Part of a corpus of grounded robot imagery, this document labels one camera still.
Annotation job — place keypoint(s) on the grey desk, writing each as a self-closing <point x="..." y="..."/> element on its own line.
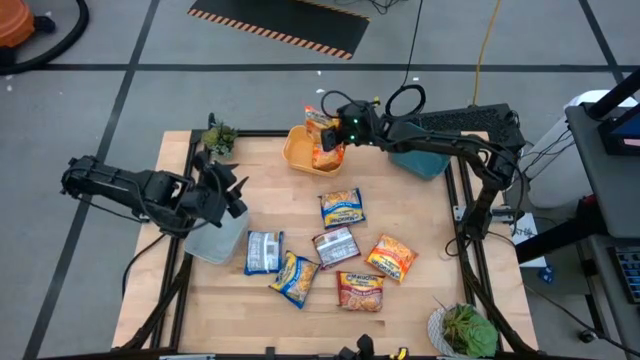
<point x="600" y="190"/>

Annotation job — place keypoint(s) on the orange shop vacuum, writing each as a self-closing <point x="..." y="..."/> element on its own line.
<point x="14" y="22"/>

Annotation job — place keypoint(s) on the black computer monitor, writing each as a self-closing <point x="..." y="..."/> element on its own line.
<point x="622" y="132"/>

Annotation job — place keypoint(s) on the black hazard-striped floor mat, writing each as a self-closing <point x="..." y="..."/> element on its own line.
<point x="285" y="22"/>

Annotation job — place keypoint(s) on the blue Maruchan noodle pack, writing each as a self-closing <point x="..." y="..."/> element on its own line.
<point x="342" y="207"/>
<point x="295" y="277"/>
<point x="263" y="252"/>

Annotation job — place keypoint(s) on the black rounded object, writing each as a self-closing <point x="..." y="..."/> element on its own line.
<point x="365" y="346"/>

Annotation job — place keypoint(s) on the teal plastic bin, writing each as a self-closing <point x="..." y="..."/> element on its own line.
<point x="425" y="167"/>

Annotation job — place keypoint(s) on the white paper sheet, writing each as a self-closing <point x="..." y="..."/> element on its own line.
<point x="530" y="240"/>

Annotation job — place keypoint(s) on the succulent in white pot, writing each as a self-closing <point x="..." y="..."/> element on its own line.
<point x="470" y="332"/>

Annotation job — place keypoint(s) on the small yellow black object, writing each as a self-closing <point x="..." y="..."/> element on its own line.
<point x="398" y="354"/>

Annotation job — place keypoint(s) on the grey translucent plastic bin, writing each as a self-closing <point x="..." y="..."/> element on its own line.
<point x="215" y="247"/>

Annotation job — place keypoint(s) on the red Maruchan noodle pack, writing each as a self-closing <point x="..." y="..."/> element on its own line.
<point x="360" y="291"/>
<point x="336" y="246"/>

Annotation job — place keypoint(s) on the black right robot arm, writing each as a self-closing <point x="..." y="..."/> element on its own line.
<point x="440" y="142"/>

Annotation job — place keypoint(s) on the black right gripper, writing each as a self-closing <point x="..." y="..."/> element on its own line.
<point x="357" y="125"/>

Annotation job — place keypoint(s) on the small green trailing plant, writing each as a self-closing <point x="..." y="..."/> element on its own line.
<point x="220" y="139"/>

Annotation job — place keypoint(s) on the white round bin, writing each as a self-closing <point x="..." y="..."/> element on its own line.
<point x="547" y="165"/>

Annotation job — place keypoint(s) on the black computer case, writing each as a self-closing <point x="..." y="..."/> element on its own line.
<point x="475" y="120"/>

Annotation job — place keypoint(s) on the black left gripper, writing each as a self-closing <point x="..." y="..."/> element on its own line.
<point x="210" y="195"/>

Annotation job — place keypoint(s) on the black keyboard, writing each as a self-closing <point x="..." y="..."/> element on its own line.
<point x="627" y="272"/>

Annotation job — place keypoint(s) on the yellow plastic bin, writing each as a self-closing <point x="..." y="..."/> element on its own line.
<point x="300" y="152"/>

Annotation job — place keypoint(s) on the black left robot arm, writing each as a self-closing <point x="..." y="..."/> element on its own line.
<point x="125" y="187"/>

